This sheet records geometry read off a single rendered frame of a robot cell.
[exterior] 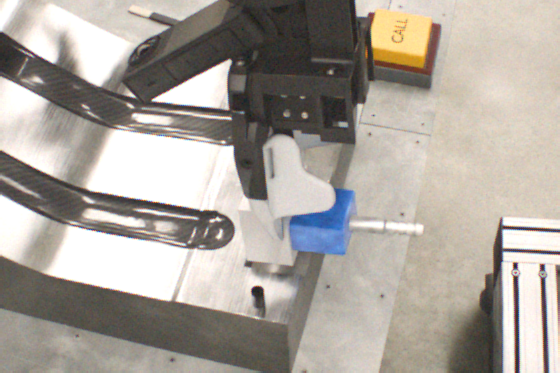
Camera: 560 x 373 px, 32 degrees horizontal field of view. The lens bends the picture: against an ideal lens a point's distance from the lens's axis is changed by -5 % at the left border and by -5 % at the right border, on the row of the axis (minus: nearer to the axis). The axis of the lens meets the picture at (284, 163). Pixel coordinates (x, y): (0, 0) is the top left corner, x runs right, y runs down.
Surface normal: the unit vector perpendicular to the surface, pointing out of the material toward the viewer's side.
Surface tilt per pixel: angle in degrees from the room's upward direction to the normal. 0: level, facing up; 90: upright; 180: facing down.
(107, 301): 90
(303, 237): 82
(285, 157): 71
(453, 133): 0
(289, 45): 82
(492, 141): 0
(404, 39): 0
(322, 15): 82
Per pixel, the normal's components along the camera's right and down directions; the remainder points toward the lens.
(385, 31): -0.02, -0.63
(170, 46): -0.59, -0.66
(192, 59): -0.19, 0.67
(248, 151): -0.28, 0.46
